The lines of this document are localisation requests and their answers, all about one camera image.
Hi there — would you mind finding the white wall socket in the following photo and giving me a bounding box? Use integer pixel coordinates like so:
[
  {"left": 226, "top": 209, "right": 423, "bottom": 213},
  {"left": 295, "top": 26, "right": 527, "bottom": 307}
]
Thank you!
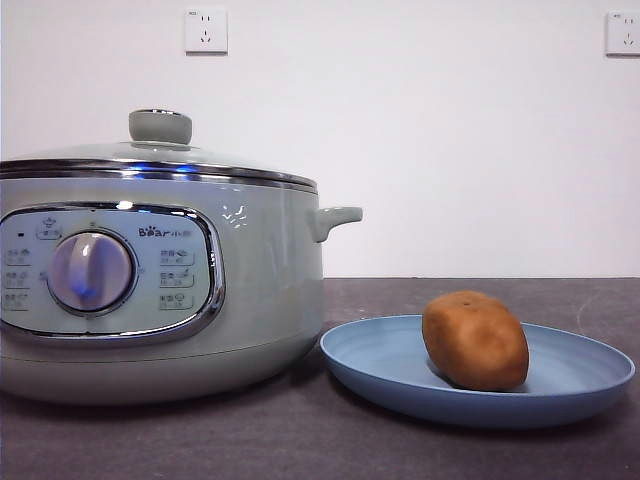
[
  {"left": 184, "top": 8, "right": 229, "bottom": 55},
  {"left": 605, "top": 10, "right": 640, "bottom": 57}
]

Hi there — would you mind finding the brown potato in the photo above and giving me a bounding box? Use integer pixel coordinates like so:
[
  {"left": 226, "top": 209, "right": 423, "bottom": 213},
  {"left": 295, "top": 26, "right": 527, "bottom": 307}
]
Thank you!
[{"left": 421, "top": 290, "right": 530, "bottom": 392}]

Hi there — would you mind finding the pale green electric steamer pot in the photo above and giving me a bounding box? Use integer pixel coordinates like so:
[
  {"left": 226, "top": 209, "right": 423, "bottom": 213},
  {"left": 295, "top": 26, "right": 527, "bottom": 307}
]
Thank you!
[{"left": 0, "top": 167, "right": 364, "bottom": 405}]

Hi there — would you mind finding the glass lid with green knob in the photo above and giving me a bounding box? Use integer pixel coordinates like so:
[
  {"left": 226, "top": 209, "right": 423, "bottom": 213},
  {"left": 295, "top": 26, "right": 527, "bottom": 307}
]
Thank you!
[{"left": 0, "top": 108, "right": 319, "bottom": 190}]

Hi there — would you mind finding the blue round plate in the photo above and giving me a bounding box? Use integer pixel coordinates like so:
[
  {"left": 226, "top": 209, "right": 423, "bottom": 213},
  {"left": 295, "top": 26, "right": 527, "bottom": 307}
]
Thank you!
[{"left": 318, "top": 313, "right": 637, "bottom": 430}]

